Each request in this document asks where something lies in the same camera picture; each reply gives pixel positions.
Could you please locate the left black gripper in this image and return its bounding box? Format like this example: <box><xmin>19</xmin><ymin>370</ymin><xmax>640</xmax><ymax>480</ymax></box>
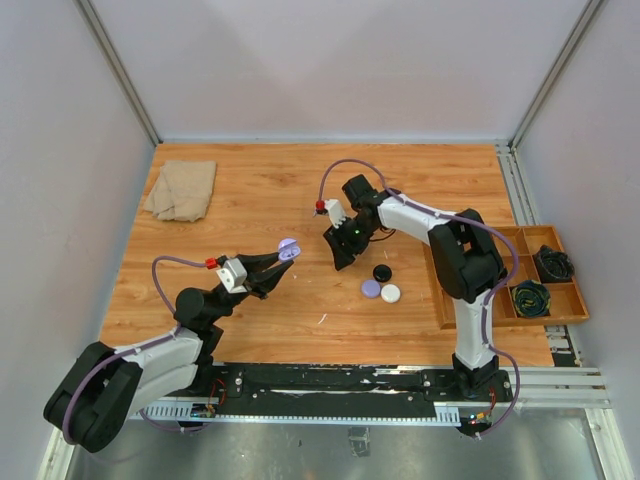
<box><xmin>208</xmin><ymin>250</ymin><xmax>293</xmax><ymax>324</ymax></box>

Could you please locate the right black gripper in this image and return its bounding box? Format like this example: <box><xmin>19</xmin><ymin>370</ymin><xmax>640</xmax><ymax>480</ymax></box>
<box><xmin>323</xmin><ymin>216</ymin><xmax>378</xmax><ymax>271</ymax></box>

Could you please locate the purple earbud case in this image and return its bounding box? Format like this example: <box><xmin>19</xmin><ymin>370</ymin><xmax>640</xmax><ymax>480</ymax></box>
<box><xmin>278</xmin><ymin>238</ymin><xmax>301</xmax><ymax>262</ymax></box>
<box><xmin>360</xmin><ymin>279</ymin><xmax>382</xmax><ymax>299</ymax></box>

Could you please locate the black earbud case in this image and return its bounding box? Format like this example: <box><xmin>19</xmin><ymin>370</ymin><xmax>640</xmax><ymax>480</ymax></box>
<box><xmin>372</xmin><ymin>264</ymin><xmax>393</xmax><ymax>283</ymax></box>

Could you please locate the white earbud case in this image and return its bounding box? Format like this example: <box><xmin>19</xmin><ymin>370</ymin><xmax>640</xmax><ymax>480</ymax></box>
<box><xmin>380</xmin><ymin>284</ymin><xmax>402</xmax><ymax>304</ymax></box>

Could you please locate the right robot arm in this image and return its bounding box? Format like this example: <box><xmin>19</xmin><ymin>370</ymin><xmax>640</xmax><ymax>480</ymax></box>
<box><xmin>315</xmin><ymin>175</ymin><xmax>507</xmax><ymax>400</ymax></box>

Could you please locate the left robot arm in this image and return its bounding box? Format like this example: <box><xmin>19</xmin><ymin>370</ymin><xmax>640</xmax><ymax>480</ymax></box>
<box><xmin>43</xmin><ymin>252</ymin><xmax>294</xmax><ymax>453</ymax></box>

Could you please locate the beige folded cloth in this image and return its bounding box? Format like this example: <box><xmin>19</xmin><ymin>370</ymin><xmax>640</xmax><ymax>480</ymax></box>
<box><xmin>143</xmin><ymin>160</ymin><xmax>217</xmax><ymax>222</ymax></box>

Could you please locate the wooden compartment tray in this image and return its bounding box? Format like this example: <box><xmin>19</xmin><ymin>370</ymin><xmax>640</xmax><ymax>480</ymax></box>
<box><xmin>423</xmin><ymin>225</ymin><xmax>589</xmax><ymax>329</ymax></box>

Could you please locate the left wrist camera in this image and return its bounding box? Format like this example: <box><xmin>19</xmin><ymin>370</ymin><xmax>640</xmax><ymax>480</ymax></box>
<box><xmin>216</xmin><ymin>257</ymin><xmax>249</xmax><ymax>294</ymax></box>

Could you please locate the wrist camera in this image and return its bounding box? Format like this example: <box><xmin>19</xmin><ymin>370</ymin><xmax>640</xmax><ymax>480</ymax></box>
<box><xmin>216</xmin><ymin>257</ymin><xmax>249</xmax><ymax>294</ymax></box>
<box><xmin>324</xmin><ymin>199</ymin><xmax>347</xmax><ymax>229</ymax></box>

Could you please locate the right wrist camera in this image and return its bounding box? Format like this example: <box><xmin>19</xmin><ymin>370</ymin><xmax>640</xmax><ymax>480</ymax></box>
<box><xmin>324</xmin><ymin>199</ymin><xmax>347</xmax><ymax>229</ymax></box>

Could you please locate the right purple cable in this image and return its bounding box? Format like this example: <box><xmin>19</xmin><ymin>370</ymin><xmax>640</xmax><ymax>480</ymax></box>
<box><xmin>312</xmin><ymin>158</ymin><xmax>522</xmax><ymax>441</ymax></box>

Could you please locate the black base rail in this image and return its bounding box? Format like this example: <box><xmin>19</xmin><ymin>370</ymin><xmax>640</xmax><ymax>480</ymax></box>
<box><xmin>154</xmin><ymin>361</ymin><xmax>516</xmax><ymax>420</ymax></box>

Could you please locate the white cable duct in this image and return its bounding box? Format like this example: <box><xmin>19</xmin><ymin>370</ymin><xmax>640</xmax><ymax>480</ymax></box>
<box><xmin>131</xmin><ymin>401</ymin><xmax>462</xmax><ymax>428</ymax></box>

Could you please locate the blue-green rolled strap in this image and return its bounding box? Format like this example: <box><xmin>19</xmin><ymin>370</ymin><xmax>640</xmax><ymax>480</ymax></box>
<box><xmin>510</xmin><ymin>279</ymin><xmax>552</xmax><ymax>317</ymax></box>

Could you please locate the black rolled strap right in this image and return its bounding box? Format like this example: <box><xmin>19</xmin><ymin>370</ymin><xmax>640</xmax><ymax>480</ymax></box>
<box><xmin>532</xmin><ymin>243</ymin><xmax>575</xmax><ymax>281</ymax></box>

